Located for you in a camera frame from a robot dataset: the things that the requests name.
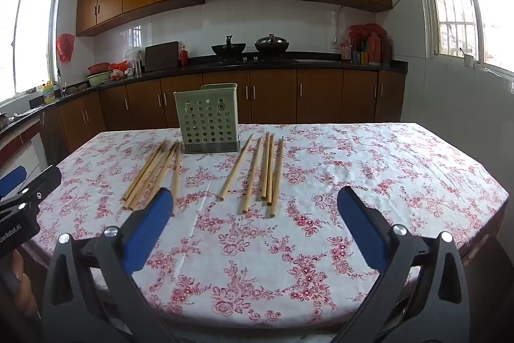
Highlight wooden chopstick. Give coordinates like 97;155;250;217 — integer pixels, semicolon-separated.
153;142;180;196
270;136;286;218
267;134;276;207
261;131;270;201
121;139;168;202
173;144;183;196
217;133;255;203
130;141;176;212
124;142;173;209
241;137;263;215

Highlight red floral tablecloth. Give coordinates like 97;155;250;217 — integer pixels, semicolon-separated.
24;122;509;328

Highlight lidded dark wok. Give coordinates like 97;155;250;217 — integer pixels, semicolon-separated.
254;33;290;53

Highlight hanging red plastic bag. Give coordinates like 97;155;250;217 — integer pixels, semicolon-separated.
56;33;75;64

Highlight person's left hand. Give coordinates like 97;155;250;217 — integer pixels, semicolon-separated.
9;248;41;321

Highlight green perforated chopstick holder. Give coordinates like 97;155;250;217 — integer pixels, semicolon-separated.
173;83;241;154

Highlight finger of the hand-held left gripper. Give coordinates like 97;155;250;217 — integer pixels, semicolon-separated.
0;165;27;200
14;165;63;208

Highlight dark cutting board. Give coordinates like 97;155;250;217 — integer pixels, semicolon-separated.
145;41;180;73

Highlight sliding window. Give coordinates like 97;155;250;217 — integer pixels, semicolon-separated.
0;0;61;98

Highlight yellow detergent bottle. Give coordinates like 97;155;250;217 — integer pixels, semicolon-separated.
40;80;58;103

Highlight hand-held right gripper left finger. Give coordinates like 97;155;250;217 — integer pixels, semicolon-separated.
40;186;189;343

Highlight red bags on counter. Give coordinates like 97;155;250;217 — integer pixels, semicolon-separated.
349;23;388;42

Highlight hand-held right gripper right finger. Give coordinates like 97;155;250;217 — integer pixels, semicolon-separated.
333;186;472;343

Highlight green basin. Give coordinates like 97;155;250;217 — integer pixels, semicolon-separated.
85;72;112;87

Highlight black kitchen countertop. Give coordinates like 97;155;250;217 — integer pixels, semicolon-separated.
0;51;409;135

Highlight cluster of condiment bottles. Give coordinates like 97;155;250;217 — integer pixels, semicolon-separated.
341;33;392;66

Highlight black wok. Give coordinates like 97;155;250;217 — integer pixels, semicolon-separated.
211;33;247;60

